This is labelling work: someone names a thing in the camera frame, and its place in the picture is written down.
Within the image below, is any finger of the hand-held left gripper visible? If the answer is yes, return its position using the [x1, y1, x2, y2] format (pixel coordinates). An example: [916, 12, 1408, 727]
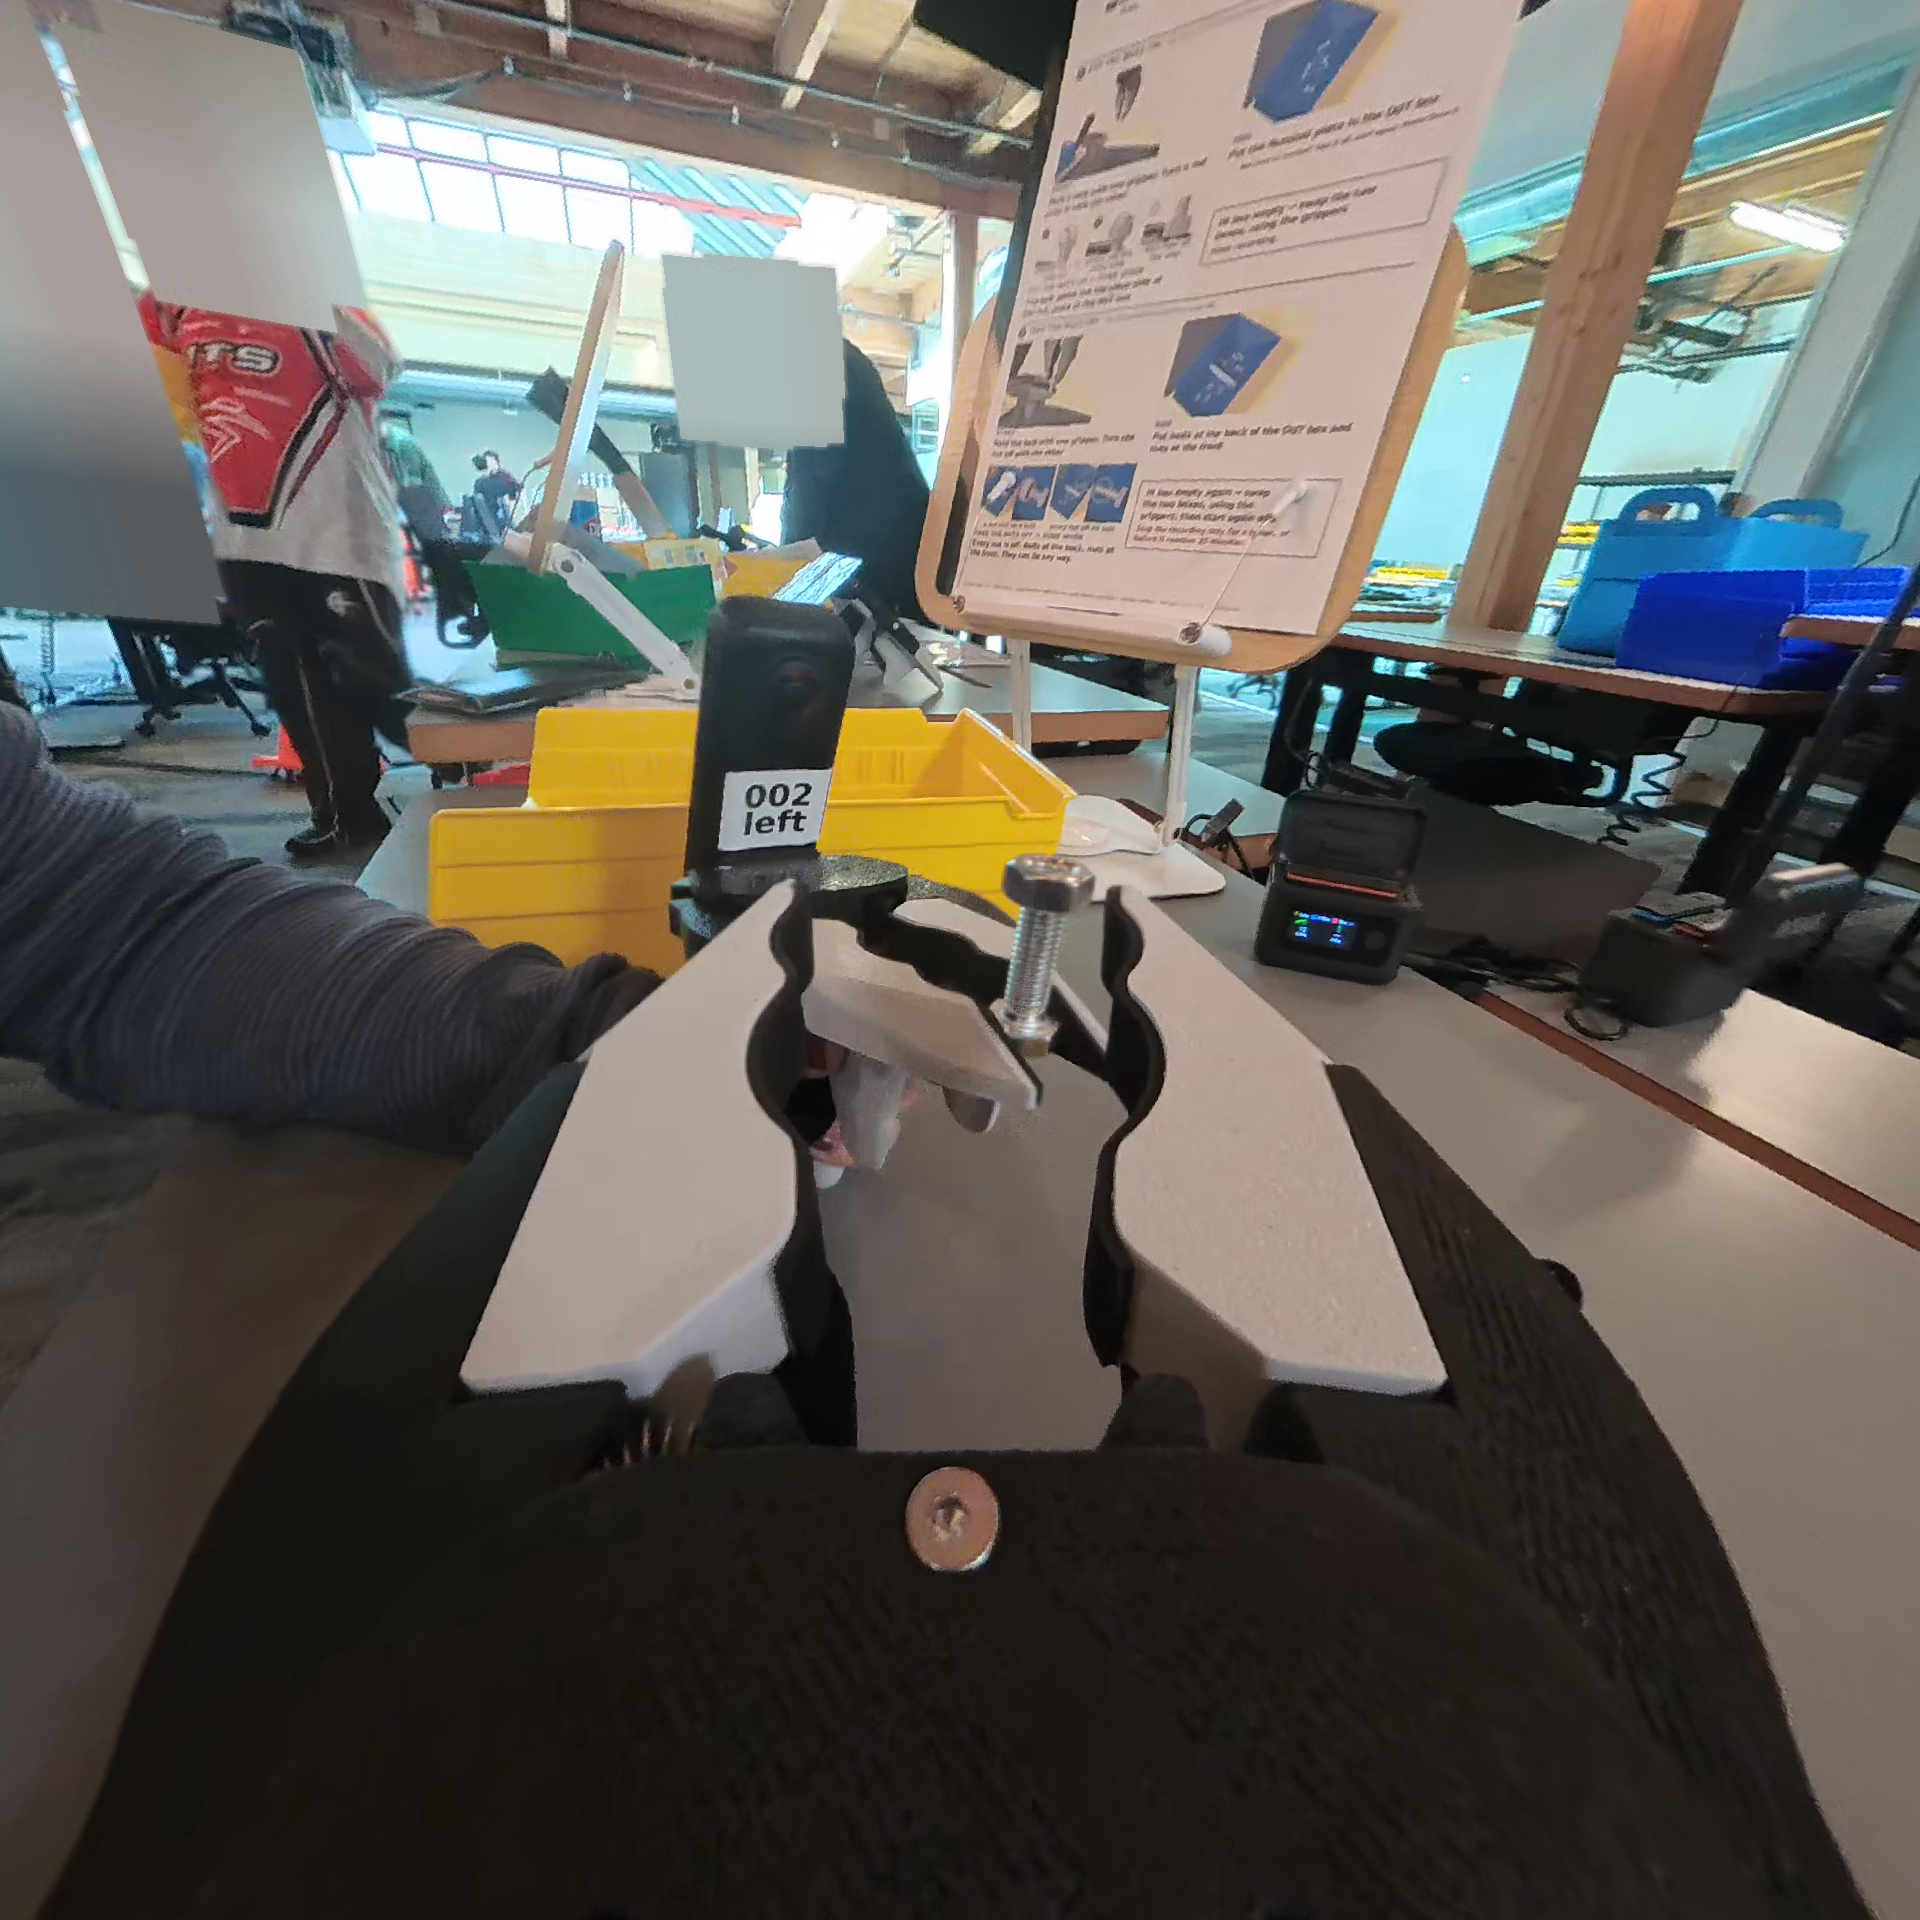
[861, 894, 1121, 1065]
[808, 957, 1047, 1135]

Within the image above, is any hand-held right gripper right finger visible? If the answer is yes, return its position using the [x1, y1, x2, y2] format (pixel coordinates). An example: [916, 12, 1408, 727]
[1083, 884, 1451, 1448]

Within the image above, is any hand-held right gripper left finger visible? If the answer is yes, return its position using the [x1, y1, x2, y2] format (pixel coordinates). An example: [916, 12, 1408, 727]
[460, 880, 859, 1448]

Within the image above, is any steel hex bolt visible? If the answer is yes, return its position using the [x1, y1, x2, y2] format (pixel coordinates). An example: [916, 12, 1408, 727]
[997, 853, 1091, 1052]

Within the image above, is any yellow plastic bin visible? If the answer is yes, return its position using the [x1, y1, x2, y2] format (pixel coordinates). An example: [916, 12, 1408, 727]
[431, 702, 1076, 981]

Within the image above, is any person's left forearm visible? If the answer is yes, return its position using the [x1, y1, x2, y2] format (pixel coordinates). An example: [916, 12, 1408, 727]
[0, 696, 666, 1160]

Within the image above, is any person's left hand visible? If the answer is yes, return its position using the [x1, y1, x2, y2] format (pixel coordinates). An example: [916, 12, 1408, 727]
[808, 1036, 903, 1190]

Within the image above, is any green plastic bin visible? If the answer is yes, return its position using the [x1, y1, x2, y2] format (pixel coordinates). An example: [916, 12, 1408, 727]
[463, 550, 712, 672]

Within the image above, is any wooden board on white stand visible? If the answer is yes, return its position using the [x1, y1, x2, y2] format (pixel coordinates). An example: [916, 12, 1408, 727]
[521, 239, 712, 703]
[913, 224, 1472, 902]

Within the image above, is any black device with small screen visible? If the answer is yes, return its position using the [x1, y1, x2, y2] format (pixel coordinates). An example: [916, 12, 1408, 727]
[1255, 788, 1424, 988]

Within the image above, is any black charger block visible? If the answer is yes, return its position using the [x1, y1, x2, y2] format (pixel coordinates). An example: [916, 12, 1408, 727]
[1579, 862, 1865, 1032]

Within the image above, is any black office chair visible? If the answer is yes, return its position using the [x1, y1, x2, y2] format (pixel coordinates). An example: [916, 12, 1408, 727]
[1369, 718, 1648, 817]
[103, 613, 275, 740]

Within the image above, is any wooden edged desk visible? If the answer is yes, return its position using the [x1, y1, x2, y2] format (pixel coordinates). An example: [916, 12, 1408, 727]
[1329, 608, 1920, 902]

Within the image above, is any printed instruction sheet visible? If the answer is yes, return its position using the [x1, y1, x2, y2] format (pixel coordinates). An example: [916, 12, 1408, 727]
[951, 0, 1528, 640]

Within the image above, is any dark blue plastic bin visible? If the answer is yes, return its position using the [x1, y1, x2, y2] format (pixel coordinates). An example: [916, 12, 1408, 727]
[1616, 564, 1920, 695]

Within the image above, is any black coiled cable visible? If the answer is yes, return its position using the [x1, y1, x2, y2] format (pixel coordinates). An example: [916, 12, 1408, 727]
[1607, 748, 1684, 858]

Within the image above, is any thick black cable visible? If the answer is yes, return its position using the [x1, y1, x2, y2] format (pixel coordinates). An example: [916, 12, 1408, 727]
[1746, 562, 1920, 910]

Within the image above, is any light blue tote with handles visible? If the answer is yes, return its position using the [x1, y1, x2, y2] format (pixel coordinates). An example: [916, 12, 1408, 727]
[1556, 485, 1873, 663]

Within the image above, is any wooden post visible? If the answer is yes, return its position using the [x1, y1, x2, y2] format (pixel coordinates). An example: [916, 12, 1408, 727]
[1445, 0, 1753, 636]

